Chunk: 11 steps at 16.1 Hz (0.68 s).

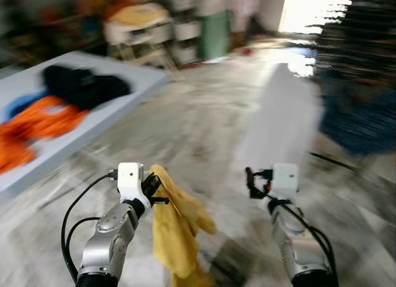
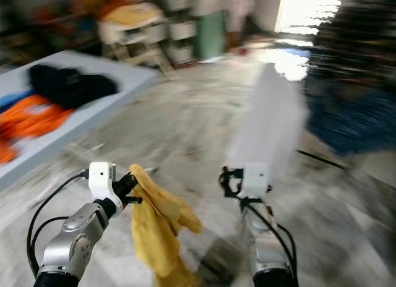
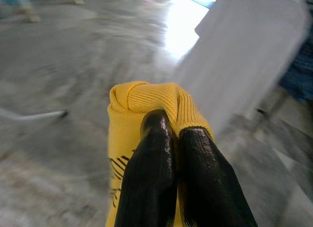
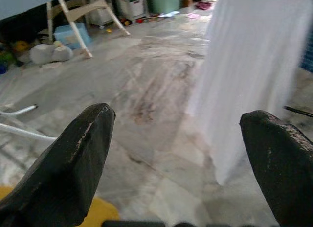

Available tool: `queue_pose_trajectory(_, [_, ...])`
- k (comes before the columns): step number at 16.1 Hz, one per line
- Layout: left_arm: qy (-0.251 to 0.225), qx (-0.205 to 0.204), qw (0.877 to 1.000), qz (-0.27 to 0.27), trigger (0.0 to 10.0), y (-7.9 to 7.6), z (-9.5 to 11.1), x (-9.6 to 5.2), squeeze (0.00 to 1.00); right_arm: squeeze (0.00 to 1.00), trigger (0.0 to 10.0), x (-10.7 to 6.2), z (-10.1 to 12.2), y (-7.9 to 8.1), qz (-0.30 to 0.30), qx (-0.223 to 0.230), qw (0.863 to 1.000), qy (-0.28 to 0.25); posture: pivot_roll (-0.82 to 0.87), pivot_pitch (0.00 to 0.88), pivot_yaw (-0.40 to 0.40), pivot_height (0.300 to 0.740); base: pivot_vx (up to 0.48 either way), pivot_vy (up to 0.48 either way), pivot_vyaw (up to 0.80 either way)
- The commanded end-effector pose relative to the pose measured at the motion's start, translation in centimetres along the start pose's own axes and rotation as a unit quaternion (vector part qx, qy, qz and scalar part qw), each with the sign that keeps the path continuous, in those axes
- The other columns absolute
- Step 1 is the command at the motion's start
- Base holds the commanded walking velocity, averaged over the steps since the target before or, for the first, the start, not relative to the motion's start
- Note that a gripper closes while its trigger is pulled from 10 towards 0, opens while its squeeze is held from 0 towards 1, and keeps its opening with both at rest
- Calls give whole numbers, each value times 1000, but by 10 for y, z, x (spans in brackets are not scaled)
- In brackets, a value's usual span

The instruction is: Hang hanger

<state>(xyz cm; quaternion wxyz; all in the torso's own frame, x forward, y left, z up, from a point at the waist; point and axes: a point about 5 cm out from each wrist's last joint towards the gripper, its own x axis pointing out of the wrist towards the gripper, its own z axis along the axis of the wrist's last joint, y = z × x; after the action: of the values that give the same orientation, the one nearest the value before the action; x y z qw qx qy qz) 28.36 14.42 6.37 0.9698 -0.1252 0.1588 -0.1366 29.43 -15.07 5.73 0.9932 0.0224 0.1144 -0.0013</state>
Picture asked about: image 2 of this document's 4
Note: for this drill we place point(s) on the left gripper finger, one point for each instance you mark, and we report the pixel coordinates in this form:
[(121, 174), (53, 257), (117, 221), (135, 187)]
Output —
[(127, 182)]

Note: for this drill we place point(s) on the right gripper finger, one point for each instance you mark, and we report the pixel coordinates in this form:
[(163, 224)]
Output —
[(223, 180)]

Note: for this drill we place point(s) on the yellow garment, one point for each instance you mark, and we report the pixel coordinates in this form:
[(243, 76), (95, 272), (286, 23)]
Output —
[(158, 231)]

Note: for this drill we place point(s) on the dark navy trousers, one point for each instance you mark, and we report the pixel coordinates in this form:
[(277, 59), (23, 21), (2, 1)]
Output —
[(71, 86)]

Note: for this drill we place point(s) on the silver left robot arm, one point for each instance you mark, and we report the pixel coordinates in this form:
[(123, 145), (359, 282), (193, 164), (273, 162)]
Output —
[(74, 244)]

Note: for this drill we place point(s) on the white garment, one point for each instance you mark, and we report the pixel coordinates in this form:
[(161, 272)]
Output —
[(272, 120)]

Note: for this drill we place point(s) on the white folding table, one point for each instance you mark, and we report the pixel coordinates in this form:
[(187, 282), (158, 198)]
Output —
[(136, 83)]

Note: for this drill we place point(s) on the orange garment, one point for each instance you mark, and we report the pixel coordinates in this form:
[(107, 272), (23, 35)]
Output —
[(31, 123)]

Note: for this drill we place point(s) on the blue plaid shirt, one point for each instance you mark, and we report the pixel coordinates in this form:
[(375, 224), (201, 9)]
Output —
[(352, 120)]

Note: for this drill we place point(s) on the bright blue garment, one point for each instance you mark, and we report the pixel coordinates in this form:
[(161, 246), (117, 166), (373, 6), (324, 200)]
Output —
[(13, 100)]

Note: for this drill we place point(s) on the green plastic bin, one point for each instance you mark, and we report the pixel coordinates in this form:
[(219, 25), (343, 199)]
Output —
[(209, 36)]

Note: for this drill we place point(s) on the beige baby high chair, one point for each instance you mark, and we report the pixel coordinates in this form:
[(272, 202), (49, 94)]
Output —
[(133, 27)]

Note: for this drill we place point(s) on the grey cart white drawers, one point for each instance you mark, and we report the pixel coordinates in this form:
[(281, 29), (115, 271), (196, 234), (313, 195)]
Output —
[(173, 30)]

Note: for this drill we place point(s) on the pink hanging garment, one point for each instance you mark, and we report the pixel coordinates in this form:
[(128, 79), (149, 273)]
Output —
[(238, 8)]

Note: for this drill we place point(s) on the black metal drying rack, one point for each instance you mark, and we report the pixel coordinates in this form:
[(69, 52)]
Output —
[(359, 33)]

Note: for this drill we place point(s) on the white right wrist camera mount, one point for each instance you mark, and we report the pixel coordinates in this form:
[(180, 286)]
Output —
[(257, 177)]

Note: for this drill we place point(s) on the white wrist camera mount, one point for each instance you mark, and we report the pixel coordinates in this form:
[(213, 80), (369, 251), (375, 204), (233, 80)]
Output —
[(257, 177), (102, 179)]

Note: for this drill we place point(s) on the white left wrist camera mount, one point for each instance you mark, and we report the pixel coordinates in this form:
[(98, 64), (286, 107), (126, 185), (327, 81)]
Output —
[(102, 179)]

